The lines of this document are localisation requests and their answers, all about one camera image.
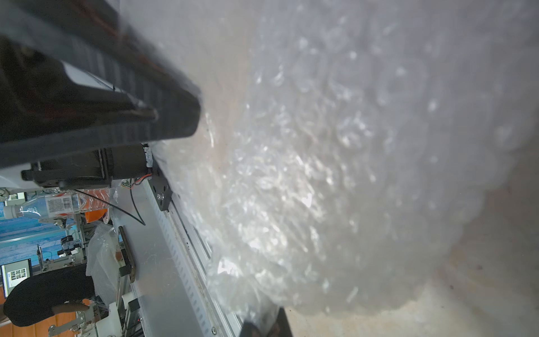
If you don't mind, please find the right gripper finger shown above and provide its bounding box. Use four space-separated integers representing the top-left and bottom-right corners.
239 308 293 337

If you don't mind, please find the clear bubble vase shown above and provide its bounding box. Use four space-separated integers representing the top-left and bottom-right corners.
120 1 538 315

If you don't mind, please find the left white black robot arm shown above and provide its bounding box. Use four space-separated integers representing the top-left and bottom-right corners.
1 1 202 189

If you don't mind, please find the person in black shirt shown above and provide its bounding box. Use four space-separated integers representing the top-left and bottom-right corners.
1 263 95 327

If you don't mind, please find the computer monitor in background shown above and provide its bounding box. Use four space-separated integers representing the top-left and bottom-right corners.
1 259 32 298

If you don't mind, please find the aluminium rail frame front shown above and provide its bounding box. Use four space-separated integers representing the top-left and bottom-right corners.
111 181 242 336

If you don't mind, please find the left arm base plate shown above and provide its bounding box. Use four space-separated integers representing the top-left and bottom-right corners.
149 159 173 211

